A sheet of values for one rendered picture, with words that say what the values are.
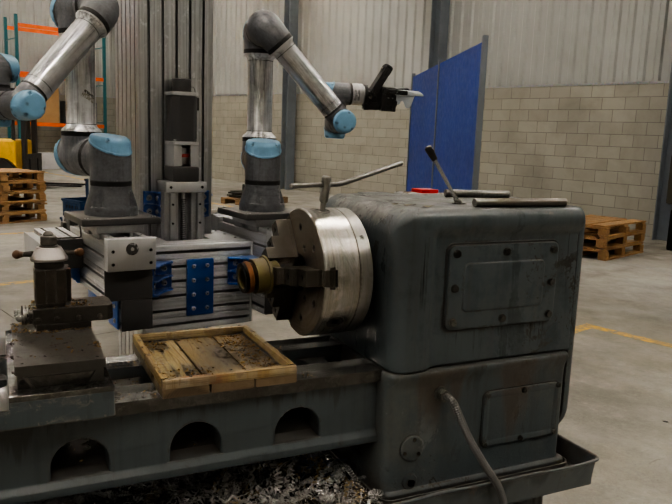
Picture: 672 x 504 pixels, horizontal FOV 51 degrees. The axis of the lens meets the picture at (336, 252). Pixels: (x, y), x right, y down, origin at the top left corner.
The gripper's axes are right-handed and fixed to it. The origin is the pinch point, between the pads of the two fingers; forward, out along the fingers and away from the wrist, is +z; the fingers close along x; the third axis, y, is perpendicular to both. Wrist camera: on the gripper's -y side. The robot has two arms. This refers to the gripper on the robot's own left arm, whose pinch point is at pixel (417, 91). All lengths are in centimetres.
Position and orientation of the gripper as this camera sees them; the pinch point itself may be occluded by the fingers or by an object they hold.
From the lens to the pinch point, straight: 258.8
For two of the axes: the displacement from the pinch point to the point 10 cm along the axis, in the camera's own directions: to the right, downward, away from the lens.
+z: 9.8, 0.0, 2.1
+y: -0.7, 9.5, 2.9
